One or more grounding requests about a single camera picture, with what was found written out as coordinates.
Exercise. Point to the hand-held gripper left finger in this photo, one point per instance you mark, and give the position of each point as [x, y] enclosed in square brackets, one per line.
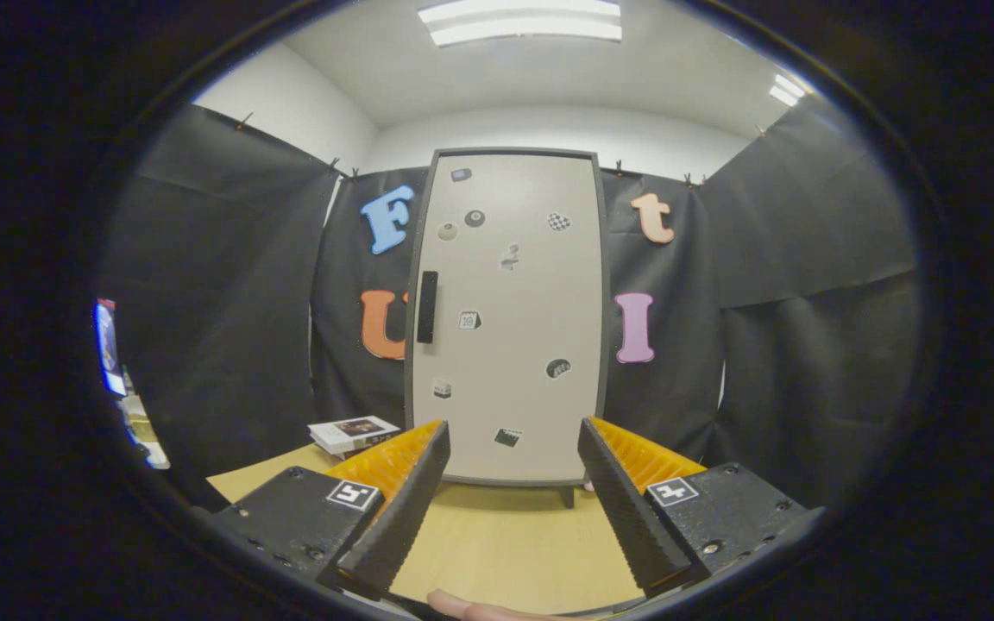
[402, 526]

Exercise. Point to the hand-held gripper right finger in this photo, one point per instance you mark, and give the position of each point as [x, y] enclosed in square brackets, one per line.
[626, 517]

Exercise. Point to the pale shoe cabinet door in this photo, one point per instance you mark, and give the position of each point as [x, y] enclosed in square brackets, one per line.
[514, 388]

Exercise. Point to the grey shoe cabinet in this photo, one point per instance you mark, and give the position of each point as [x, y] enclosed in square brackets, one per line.
[604, 302]

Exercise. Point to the black book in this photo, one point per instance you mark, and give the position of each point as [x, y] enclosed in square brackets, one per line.
[368, 448]

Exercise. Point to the black backdrop cloth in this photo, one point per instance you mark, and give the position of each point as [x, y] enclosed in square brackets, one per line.
[808, 345]

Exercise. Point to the pale clutter pile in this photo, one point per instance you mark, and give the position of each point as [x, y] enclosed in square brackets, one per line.
[145, 427]

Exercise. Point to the blue lit screen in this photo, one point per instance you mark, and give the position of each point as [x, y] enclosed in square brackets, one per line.
[109, 345]

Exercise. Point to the small ceiling light panel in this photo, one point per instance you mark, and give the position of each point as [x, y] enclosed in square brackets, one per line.
[788, 90]

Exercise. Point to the long ceiling light panel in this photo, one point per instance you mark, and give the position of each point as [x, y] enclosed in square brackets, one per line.
[523, 21]

